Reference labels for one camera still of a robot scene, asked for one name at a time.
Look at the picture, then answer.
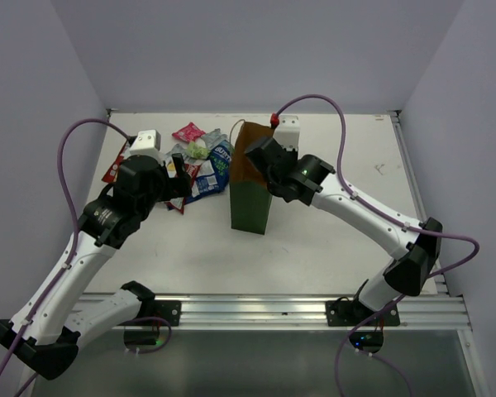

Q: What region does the blue Burts chips bag back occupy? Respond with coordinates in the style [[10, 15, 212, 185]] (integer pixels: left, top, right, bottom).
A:
[[185, 160, 224, 204]]

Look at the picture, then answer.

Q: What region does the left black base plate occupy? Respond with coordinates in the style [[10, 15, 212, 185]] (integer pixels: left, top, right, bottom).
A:
[[144, 299, 182, 327]]

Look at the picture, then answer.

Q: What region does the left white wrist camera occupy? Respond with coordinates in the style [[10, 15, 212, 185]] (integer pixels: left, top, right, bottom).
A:
[[129, 130, 161, 161]]

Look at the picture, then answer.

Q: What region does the green paper bag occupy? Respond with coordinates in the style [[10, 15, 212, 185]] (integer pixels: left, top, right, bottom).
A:
[[229, 121, 273, 235]]

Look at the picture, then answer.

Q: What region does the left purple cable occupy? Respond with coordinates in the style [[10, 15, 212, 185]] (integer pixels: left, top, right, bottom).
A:
[[0, 117, 137, 397]]

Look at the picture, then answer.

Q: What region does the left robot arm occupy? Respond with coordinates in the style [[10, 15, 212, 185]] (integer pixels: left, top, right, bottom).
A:
[[0, 154, 191, 380]]

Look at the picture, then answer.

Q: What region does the light green snack packet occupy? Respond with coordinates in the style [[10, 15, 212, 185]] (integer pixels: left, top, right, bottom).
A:
[[186, 141, 210, 160]]

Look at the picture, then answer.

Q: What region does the aluminium mounting rail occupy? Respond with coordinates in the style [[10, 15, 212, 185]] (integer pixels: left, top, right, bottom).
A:
[[74, 293, 470, 332]]

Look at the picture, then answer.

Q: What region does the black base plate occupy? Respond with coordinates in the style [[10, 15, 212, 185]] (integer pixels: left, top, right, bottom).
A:
[[325, 297, 401, 327], [144, 299, 182, 327]]

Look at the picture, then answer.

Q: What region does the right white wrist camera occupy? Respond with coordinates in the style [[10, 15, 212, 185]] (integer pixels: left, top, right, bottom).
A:
[[270, 114, 300, 151]]

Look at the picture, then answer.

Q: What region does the pink snack packet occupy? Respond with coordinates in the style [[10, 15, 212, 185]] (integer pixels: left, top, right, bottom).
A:
[[171, 122, 205, 143]]

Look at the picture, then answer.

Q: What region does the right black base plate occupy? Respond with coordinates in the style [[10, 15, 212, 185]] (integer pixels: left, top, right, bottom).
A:
[[325, 297, 401, 327]]

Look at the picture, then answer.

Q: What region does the silver grey snack packet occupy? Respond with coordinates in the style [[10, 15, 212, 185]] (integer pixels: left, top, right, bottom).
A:
[[166, 143, 192, 164]]

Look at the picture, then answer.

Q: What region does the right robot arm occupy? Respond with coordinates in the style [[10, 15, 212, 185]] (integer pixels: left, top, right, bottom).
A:
[[245, 137, 442, 325]]

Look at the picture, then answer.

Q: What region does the blue burts chips bag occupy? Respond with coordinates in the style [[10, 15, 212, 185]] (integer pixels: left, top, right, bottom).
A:
[[185, 160, 224, 204], [208, 140, 231, 190]]

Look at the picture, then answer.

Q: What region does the blue Burts chips bag front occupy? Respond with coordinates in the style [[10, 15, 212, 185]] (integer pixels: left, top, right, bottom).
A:
[[208, 140, 231, 190]]

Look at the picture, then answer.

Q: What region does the large red white chips bag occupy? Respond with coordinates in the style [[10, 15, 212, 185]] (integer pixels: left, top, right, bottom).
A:
[[101, 136, 200, 214]]

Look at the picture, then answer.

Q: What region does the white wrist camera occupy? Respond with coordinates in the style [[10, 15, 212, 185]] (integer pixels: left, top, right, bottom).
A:
[[270, 114, 300, 151], [129, 130, 161, 161]]

